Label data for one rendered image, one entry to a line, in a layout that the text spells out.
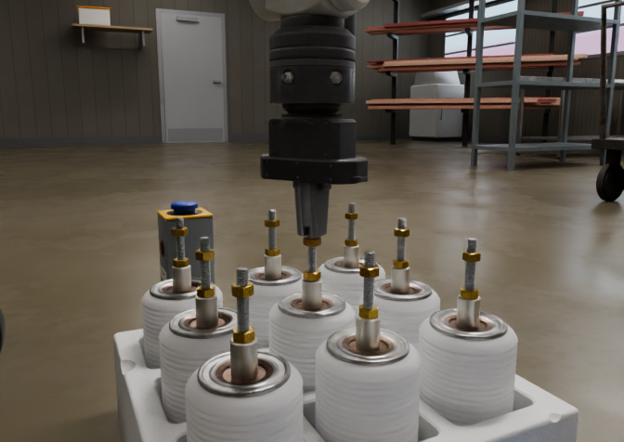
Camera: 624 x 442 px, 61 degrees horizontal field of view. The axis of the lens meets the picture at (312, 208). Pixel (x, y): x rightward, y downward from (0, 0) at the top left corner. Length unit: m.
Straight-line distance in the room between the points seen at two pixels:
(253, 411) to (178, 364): 0.14
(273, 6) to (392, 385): 0.37
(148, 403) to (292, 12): 0.41
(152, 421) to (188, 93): 8.98
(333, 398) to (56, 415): 0.58
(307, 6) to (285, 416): 0.36
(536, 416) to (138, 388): 0.39
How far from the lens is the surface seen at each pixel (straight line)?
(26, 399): 1.04
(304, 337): 0.56
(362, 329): 0.49
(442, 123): 9.79
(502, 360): 0.55
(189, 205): 0.81
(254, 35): 9.86
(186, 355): 0.53
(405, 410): 0.49
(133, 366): 0.66
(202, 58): 9.52
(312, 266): 0.58
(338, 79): 0.52
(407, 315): 0.62
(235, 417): 0.42
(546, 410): 0.59
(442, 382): 0.55
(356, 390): 0.47
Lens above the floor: 0.46
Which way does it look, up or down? 10 degrees down
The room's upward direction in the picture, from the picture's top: straight up
